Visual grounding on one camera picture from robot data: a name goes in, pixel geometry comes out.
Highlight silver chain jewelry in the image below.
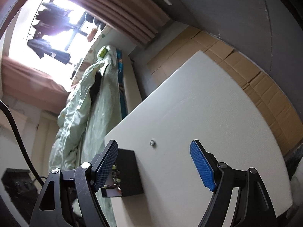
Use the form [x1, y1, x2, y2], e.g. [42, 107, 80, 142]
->
[103, 165, 121, 190]

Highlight black jewelry box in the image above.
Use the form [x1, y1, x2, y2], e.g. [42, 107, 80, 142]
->
[101, 149, 144, 198]

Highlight light green duvet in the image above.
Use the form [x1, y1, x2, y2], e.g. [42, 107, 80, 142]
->
[48, 63, 107, 171]

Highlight flattened cardboard sheets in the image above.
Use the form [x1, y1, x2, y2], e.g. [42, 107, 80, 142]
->
[147, 26, 302, 155]

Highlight green bed sheet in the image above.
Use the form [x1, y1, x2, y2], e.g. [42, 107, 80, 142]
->
[77, 44, 126, 227]

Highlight white foam table board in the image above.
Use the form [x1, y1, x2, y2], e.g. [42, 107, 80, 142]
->
[105, 52, 293, 226]

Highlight patterned pillow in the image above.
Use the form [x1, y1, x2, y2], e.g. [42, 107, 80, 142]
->
[71, 26, 112, 88]

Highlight hanging dark clothes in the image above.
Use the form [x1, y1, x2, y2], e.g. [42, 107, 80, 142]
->
[27, 2, 78, 65]

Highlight pink curtain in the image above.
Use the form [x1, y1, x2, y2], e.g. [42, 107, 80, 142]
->
[69, 0, 170, 47]

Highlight black cable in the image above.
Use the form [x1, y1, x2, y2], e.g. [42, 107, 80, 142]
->
[0, 100, 46, 187]

